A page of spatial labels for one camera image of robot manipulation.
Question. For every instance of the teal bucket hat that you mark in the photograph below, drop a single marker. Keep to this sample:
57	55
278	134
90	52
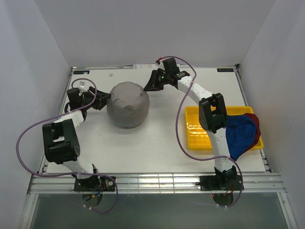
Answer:
121	124

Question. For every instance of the wooden hat stand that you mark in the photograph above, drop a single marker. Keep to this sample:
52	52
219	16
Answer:
132	126

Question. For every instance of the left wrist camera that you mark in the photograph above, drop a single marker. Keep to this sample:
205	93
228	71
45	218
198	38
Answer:
81	86

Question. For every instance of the aluminium front rail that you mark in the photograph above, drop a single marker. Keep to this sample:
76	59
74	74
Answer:
158	184

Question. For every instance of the blue hat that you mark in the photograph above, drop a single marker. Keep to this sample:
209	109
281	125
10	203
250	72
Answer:
240	132

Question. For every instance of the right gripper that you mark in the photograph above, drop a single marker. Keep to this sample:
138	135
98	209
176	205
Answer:
152	84

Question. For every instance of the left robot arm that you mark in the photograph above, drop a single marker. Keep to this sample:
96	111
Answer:
61	144

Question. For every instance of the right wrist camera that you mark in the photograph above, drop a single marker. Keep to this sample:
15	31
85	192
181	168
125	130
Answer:
160	64

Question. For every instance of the paper label strip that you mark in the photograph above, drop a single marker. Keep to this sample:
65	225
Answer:
145	66

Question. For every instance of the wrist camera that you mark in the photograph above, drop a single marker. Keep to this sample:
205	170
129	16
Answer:
81	86
160	64

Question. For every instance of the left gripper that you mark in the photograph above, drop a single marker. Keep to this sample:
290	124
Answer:
101	99

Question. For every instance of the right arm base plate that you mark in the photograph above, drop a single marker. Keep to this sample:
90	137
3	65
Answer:
209	184

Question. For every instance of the grey bucket hat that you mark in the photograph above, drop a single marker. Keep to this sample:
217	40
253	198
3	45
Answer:
128	103

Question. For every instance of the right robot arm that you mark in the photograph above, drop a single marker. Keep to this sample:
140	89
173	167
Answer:
212	113

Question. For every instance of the yellow plastic tray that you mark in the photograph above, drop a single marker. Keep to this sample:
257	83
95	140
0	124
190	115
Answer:
197	138

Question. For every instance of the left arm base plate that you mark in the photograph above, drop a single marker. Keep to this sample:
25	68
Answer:
107	184

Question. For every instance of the dark red hat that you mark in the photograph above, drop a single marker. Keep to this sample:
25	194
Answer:
255	119

